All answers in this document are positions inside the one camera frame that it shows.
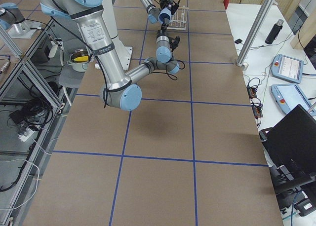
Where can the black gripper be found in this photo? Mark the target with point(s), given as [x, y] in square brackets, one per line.
[162, 33]
[163, 2]

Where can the light blue cup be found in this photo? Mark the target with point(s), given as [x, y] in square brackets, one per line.
[165, 16]

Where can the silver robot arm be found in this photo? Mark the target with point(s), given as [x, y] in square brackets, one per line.
[152, 10]
[120, 89]

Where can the white pot with yellow item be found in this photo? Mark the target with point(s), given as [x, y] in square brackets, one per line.
[79, 60]

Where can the black water bottle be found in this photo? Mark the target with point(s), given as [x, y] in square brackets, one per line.
[274, 32]

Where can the power strip with plugs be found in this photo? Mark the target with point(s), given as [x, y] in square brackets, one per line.
[255, 102]

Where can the upper teach pendant tablet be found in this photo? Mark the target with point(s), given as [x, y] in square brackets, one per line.
[287, 68]

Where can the teach pendant tablet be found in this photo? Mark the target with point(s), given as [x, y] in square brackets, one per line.
[288, 96]
[287, 68]

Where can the lower teach pendant tablet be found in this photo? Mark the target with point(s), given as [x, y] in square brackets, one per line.
[288, 96]

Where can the black laptop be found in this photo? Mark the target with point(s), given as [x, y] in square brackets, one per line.
[294, 139]

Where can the white wire cup holder rack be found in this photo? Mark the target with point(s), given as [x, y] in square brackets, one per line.
[179, 19]

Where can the aluminium frame post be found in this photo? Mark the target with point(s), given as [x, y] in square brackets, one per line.
[261, 15]

